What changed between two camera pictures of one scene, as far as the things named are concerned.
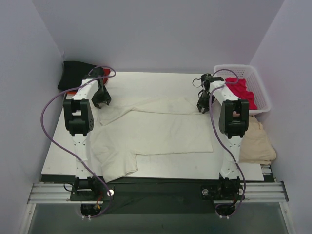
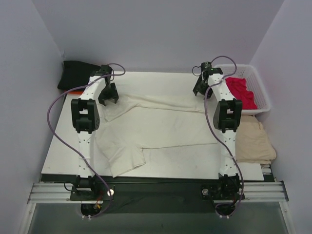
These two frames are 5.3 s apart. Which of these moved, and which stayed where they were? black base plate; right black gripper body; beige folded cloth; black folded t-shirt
Moved: right black gripper body
Stayed: beige folded cloth; black folded t-shirt; black base plate
